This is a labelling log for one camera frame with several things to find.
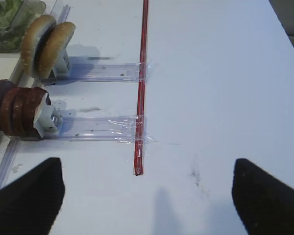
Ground clear plastic salad box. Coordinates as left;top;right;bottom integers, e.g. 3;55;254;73
0;0;46;53

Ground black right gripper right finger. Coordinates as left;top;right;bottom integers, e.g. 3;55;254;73
231;158;294;235

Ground front sesame bun top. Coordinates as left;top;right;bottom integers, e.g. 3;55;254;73
20;15;56;78

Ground stack of meat patties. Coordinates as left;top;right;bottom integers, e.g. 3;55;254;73
0;79;51;138

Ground green lettuce leaves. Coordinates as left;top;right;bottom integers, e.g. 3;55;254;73
0;0;23;31

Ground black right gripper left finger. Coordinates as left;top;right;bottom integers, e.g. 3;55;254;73
0;158;65;235

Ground white bun pusher block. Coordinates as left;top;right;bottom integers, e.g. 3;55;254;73
52;49;71;77

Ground clear bun track right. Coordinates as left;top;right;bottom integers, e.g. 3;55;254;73
41;63;149;84

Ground red plastic rail strip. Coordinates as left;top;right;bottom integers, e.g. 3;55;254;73
133;0;149;176

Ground rear brown bun top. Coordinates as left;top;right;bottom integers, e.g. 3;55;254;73
37;22;76;79

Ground clear patty track right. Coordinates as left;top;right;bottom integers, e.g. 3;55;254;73
43;116;157;143

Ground white spring pusher block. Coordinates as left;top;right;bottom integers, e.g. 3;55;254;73
33;104;63;138

